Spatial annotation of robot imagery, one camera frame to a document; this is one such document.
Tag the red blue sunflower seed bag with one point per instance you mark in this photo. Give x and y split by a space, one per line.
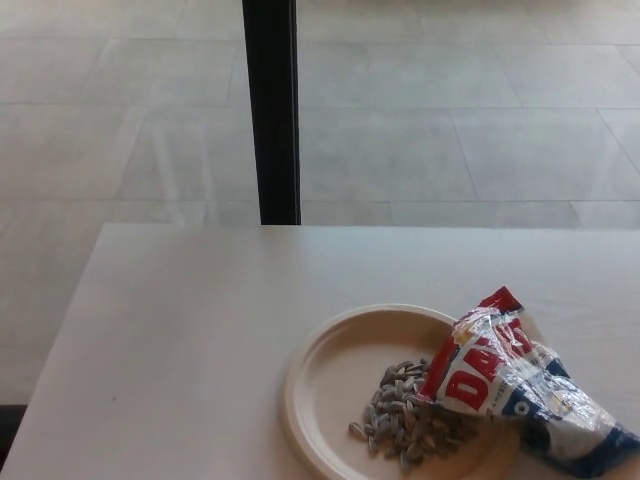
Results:
505 370

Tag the pile of sunflower seeds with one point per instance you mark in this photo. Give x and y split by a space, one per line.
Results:
395 415

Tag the black vertical window frame post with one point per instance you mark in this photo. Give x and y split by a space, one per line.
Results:
274 110

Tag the white round paper plate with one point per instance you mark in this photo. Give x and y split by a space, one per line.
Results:
340 350

